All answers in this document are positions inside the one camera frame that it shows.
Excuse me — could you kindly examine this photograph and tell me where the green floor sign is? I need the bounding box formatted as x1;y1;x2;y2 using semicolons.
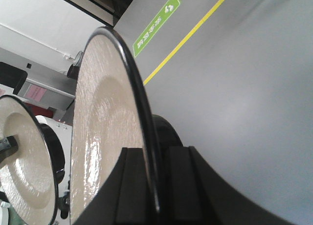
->
133;0;180;58

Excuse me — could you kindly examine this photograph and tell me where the pink wall notice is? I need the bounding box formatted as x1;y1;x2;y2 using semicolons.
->
24;85;47;102

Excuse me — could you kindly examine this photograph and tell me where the red fire extinguisher box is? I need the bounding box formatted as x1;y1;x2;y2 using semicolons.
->
24;102;53;118

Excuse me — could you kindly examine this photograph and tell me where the cream plate black rim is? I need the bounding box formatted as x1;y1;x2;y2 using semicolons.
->
0;95;65;225
70;27;164;225

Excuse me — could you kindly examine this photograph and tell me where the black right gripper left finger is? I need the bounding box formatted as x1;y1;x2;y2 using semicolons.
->
74;148;154;225

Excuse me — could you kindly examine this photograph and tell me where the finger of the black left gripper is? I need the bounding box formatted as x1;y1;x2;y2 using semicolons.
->
0;135;18;162

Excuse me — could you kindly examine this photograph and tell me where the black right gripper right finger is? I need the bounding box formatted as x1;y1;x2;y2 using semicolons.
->
164;146;289;225

